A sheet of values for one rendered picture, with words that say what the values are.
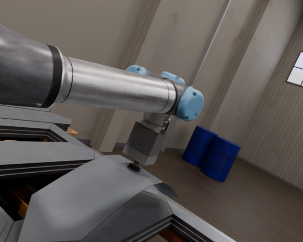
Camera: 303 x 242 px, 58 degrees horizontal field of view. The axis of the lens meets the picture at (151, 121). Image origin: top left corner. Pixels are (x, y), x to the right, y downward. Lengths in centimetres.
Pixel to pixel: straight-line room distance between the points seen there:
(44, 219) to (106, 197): 15
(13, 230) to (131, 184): 30
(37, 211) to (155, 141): 34
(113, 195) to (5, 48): 45
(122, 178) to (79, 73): 41
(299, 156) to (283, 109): 169
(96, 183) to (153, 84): 33
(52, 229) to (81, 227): 6
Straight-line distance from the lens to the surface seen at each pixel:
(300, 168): 1032
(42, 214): 70
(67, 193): 73
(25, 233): 68
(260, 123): 1061
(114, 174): 78
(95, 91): 45
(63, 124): 175
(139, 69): 69
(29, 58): 40
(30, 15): 340
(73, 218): 68
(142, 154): 79
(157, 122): 77
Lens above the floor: 129
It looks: 7 degrees down
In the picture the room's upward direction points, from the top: 23 degrees clockwise
